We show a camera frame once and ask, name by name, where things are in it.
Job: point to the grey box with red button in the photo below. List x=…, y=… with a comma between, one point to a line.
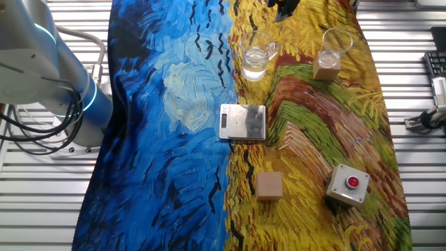
x=339, y=190

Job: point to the black rectangular pad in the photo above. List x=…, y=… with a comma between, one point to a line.
x=439, y=39

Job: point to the clear glass mug with water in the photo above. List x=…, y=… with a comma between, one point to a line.
x=256, y=59

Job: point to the black keyboard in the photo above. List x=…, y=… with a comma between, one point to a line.
x=435, y=64

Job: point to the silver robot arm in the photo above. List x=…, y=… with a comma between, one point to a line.
x=31, y=52

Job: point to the metal camera clamp bracket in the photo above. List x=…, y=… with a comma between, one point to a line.
x=416, y=123

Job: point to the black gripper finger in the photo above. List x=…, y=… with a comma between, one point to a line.
x=287, y=8
x=272, y=2

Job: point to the empty clear plastic cup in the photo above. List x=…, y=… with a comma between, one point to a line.
x=336, y=40

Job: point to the silver digital scale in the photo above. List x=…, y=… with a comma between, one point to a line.
x=247, y=122

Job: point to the light wooden cube block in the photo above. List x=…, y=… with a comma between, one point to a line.
x=325, y=74
x=269, y=186

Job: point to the small silver camera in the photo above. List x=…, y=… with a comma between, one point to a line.
x=439, y=91

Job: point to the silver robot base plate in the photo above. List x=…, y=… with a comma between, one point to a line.
x=80, y=150

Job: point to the painted wheatfield tablecloth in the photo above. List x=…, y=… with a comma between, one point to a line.
x=157, y=139

